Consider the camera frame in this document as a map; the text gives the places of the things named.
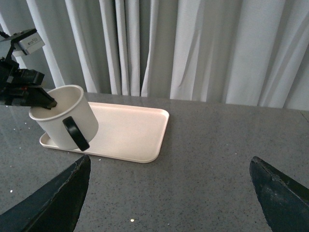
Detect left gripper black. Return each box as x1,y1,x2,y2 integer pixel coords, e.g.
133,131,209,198
0,58,57,110

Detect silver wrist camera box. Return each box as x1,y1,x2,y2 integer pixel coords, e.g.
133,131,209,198
0,29,45,57

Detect white pleated curtain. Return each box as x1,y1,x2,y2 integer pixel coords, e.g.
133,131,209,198
0,0,309,110

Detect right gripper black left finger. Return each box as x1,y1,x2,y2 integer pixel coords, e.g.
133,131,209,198
0,155,91,232

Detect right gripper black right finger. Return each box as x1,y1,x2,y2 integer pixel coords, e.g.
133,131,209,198
250,157,309,232

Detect white mug with black handle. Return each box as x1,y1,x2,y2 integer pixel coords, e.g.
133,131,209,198
29,85,98,151

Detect pink rectangular tray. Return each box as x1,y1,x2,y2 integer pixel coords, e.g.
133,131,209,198
39,101,170,164

